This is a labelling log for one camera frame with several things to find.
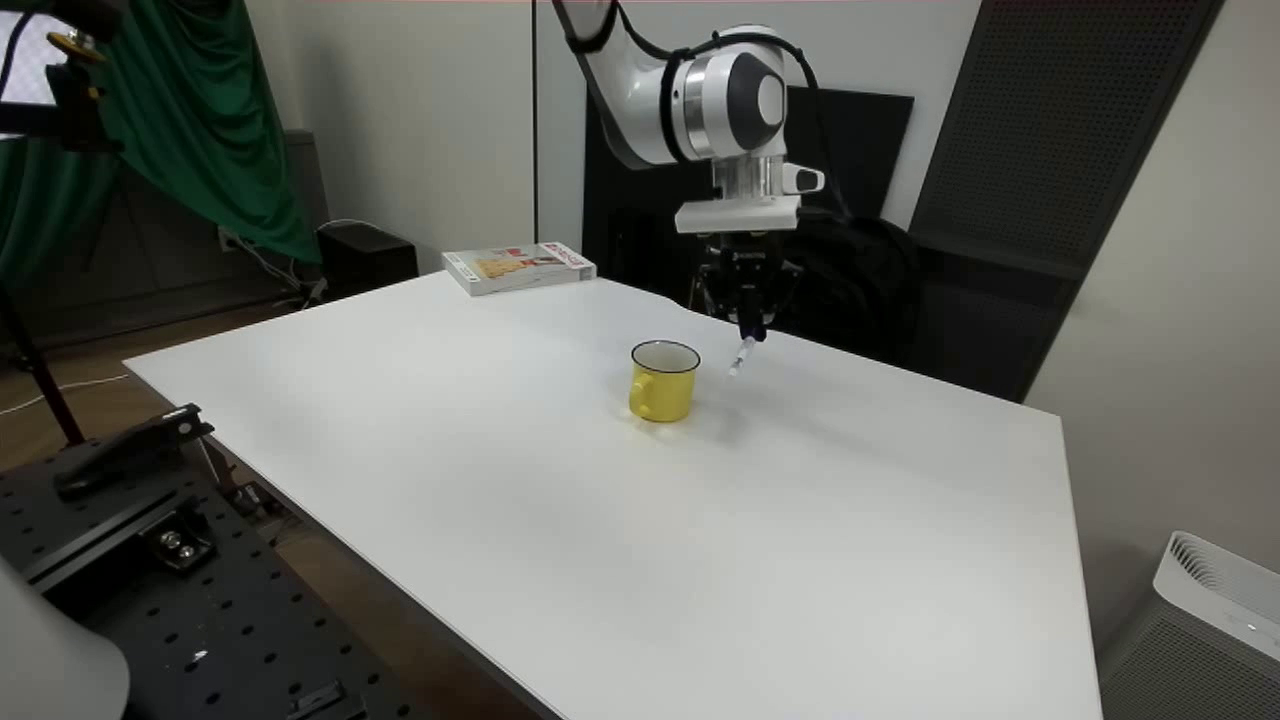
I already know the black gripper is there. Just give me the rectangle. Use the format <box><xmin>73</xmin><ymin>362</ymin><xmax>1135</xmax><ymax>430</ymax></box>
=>
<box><xmin>701</xmin><ymin>230</ymin><xmax>806</xmax><ymax>342</ymax></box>

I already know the white rounded robot base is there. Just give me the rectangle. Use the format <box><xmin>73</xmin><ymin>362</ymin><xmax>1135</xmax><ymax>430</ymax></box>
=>
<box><xmin>0</xmin><ymin>554</ymin><xmax>135</xmax><ymax>720</ymax></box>

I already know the yellow enamel mug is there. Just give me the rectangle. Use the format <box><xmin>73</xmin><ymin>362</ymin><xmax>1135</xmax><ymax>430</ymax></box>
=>
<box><xmin>627</xmin><ymin>336</ymin><xmax>704</xmax><ymax>428</ymax></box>

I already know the small metal table clamp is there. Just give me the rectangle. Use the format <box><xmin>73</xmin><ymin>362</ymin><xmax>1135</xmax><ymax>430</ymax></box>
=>
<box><xmin>686</xmin><ymin>264</ymin><xmax>728</xmax><ymax>318</ymax></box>

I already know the black backpack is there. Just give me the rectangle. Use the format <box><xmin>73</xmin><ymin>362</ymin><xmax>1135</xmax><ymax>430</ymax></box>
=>
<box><xmin>771</xmin><ymin>185</ymin><xmax>932</xmax><ymax>370</ymax></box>

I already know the black speaker box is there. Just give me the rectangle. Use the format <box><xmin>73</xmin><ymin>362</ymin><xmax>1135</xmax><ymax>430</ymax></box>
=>
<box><xmin>315</xmin><ymin>218</ymin><xmax>425</xmax><ymax>303</ymax></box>

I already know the white plastic bin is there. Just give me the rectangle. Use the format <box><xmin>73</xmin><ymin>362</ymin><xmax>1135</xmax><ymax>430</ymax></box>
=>
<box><xmin>1102</xmin><ymin>527</ymin><xmax>1280</xmax><ymax>720</ymax></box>

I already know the green cloth curtain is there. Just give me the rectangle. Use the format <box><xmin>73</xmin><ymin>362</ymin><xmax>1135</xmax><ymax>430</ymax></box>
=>
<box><xmin>0</xmin><ymin>0</ymin><xmax>324</xmax><ymax>290</ymax></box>

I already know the black perforated breadboard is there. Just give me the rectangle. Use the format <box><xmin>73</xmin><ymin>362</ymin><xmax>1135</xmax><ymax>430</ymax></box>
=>
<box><xmin>0</xmin><ymin>453</ymin><xmax>445</xmax><ymax>720</ymax></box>

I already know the black bench clamp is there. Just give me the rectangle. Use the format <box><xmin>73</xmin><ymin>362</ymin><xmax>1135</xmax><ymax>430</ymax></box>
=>
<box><xmin>53</xmin><ymin>399</ymin><xmax>217</xmax><ymax>502</ymax></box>

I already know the black tripod leg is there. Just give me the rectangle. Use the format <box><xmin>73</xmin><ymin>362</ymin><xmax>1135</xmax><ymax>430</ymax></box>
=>
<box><xmin>0</xmin><ymin>283</ymin><xmax>91</xmax><ymax>453</ymax></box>

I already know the bright monitor screen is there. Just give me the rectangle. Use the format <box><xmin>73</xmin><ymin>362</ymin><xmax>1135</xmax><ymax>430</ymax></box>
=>
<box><xmin>0</xmin><ymin>5</ymin><xmax>85</xmax><ymax>112</ymax></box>

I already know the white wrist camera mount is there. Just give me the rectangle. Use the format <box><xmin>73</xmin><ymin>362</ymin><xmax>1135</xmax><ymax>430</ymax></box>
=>
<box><xmin>669</xmin><ymin>161</ymin><xmax>831</xmax><ymax>238</ymax></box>

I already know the dark grey wall panel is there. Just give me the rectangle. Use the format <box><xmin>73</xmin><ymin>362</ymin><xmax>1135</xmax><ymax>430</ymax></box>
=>
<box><xmin>909</xmin><ymin>0</ymin><xmax>1230</xmax><ymax>406</ymax></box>

